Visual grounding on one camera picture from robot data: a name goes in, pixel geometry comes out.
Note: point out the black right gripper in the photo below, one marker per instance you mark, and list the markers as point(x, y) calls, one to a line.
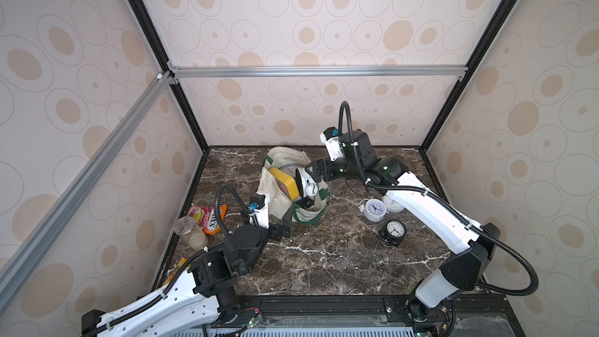
point(319, 168)

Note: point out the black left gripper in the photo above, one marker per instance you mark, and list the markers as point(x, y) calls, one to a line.
point(279, 232)

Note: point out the white clock black back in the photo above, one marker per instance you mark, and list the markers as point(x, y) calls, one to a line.
point(306, 185)

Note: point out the yellow square alarm clock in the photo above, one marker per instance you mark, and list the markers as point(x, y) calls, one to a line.
point(289, 181)

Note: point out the small white round clock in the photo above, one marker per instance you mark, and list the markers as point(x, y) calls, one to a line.
point(373, 209)

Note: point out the small black twin-bell clock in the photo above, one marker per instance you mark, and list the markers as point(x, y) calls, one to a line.
point(392, 233)

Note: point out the black twin-bell alarm clock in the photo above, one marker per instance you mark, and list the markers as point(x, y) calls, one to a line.
point(305, 203)

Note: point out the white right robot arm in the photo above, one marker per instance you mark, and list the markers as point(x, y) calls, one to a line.
point(472, 245)

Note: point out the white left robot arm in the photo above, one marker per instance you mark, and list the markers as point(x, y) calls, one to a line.
point(202, 289)

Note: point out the Fox's candy bag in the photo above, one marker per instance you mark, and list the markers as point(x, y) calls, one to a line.
point(205, 218)

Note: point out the white square orange-number clock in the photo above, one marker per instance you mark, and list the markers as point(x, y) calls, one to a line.
point(392, 206)

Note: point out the clear plastic jar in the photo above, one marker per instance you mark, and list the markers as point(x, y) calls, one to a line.
point(188, 230)

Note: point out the yellow snack packet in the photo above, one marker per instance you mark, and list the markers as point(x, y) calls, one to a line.
point(171, 273)

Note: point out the aluminium frame bar rear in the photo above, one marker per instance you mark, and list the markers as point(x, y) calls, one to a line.
point(230, 72)

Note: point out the aluminium frame bar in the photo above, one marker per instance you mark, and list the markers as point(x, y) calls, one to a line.
point(230, 72)
point(49, 229)

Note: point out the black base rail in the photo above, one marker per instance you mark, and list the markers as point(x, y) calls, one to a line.
point(469, 315)

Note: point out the aluminium frame bar left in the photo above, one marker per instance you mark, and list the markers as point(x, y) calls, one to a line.
point(49, 229)

